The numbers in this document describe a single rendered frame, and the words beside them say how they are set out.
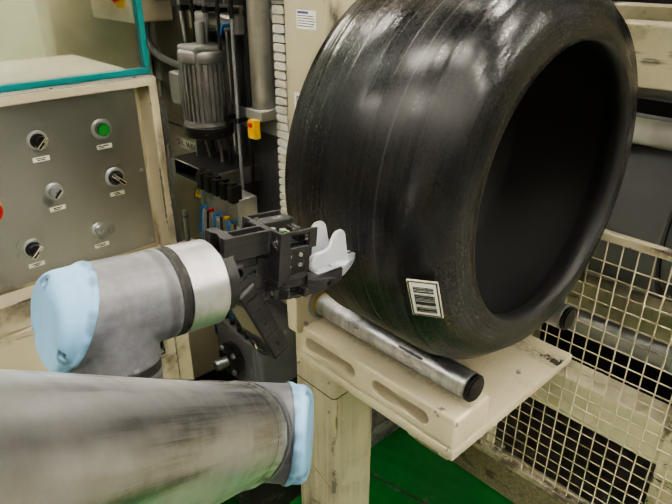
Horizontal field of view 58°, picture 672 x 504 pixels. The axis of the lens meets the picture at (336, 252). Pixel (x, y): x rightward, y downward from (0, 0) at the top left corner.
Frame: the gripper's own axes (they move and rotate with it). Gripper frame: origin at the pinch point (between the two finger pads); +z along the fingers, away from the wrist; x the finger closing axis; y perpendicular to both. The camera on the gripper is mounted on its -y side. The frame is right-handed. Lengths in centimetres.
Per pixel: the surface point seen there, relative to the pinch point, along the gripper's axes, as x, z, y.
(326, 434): 28, 29, -58
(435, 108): -8.1, 3.3, 20.4
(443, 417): -9.5, 14.5, -25.0
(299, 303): 22.8, 13.2, -19.4
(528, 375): -9.5, 40.1, -27.4
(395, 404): 0.2, 15.3, -28.7
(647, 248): -16, 63, -6
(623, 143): -12, 48, 14
